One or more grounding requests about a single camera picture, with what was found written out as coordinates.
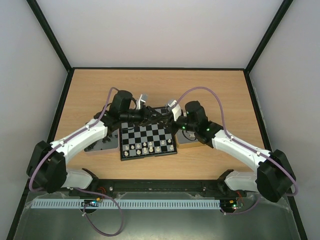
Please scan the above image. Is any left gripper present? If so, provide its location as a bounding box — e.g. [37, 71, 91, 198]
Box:
[121, 105, 163, 128]

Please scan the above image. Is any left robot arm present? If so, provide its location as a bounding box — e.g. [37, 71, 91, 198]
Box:
[26, 90, 169, 193]

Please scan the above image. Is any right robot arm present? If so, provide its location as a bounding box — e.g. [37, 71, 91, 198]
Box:
[166, 100, 296, 203]

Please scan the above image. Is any gold tin with white pieces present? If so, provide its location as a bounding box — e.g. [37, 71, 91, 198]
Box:
[175, 129, 203, 149]

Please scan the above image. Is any tin tray with black pieces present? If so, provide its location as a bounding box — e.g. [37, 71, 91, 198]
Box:
[83, 129, 120, 155]

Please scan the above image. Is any black silver chessboard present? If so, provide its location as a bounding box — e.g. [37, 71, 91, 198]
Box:
[119, 109, 178, 161]

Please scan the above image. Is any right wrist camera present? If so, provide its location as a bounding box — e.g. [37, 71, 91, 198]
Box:
[165, 99, 182, 122]

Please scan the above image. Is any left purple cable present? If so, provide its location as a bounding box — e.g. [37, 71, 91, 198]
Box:
[28, 86, 121, 192]

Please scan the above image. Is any purple cable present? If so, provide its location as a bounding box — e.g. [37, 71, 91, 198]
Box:
[28, 86, 121, 192]
[177, 86, 300, 216]

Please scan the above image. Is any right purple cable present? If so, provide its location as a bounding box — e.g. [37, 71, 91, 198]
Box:
[177, 86, 300, 216]

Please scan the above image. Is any light blue cable duct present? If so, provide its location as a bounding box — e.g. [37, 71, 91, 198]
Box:
[30, 199, 221, 210]

